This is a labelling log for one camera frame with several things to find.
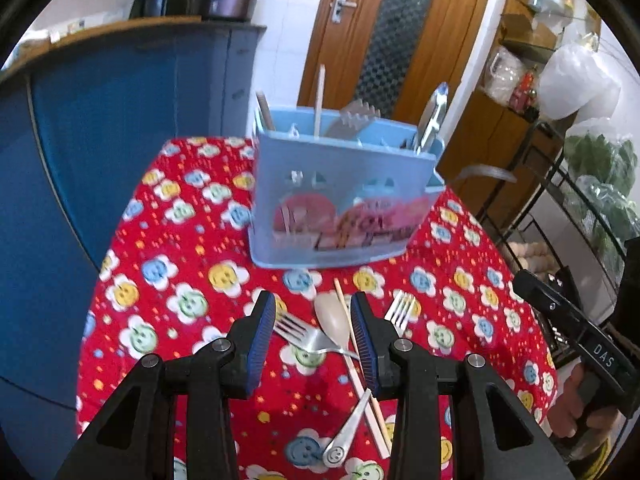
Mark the wooden door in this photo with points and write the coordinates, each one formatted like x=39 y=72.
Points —
x=350 y=50

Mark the metal fork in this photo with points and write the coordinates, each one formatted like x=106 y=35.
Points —
x=401 y=310
x=300 y=332

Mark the red floral tablecloth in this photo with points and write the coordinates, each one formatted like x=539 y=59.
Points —
x=190 y=240

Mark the wooden storage cabinet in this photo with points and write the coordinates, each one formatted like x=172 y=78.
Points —
x=495 y=130

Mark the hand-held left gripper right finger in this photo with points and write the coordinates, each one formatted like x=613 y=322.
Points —
x=361 y=345

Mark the person's right hand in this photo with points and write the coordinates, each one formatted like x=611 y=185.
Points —
x=565 y=410

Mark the blue base cabinet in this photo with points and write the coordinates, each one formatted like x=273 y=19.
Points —
x=100 y=160

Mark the dark rice cooker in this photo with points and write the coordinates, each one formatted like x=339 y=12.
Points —
x=225 y=5

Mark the bag of green vegetables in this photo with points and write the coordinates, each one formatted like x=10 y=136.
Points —
x=605 y=170

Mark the eggs on rack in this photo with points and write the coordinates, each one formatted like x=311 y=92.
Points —
x=532 y=257

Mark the grey toothed spatula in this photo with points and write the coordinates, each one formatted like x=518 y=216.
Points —
x=352 y=120

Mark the beige plastic spoon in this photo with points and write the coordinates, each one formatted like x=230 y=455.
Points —
x=331 y=317

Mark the brown wooden utensil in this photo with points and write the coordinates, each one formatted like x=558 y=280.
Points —
x=266 y=112

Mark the black metal rack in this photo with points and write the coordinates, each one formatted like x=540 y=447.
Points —
x=555 y=200

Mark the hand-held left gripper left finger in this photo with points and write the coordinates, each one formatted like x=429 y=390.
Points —
x=264 y=345

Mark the red label bottle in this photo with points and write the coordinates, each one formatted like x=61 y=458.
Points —
x=522 y=92

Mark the cardboard box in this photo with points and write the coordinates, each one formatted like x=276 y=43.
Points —
x=527 y=30

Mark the blue plastic utensil holder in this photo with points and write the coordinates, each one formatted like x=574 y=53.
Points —
x=340 y=195

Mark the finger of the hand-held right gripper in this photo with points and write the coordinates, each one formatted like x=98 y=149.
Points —
x=547 y=300

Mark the white plastic bag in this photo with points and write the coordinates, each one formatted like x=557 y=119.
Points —
x=505 y=75
x=575 y=80

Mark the light wooden chopstick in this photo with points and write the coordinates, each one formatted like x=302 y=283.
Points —
x=319 y=100
x=375 y=425

